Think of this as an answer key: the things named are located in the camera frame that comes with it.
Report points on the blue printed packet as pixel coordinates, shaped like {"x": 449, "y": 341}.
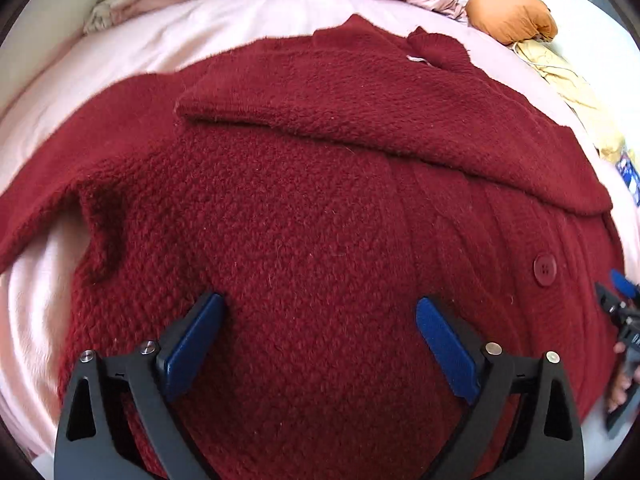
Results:
{"x": 628, "y": 170}

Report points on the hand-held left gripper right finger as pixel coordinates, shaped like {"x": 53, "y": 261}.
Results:
{"x": 447, "y": 347}

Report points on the orange pillow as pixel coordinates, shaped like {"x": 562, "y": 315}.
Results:
{"x": 510, "y": 15}

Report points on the pink bed sheet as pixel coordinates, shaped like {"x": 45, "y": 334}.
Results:
{"x": 200, "y": 25}

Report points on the red knit cardigan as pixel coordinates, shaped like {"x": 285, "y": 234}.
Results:
{"x": 310, "y": 200}

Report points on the yellow cloth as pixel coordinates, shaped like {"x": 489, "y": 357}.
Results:
{"x": 575, "y": 90}

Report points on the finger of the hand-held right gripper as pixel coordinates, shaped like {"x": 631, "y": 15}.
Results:
{"x": 625, "y": 285}

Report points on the person's right hand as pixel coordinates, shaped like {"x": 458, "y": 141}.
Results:
{"x": 622, "y": 385}

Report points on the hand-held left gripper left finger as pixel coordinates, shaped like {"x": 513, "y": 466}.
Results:
{"x": 192, "y": 347}

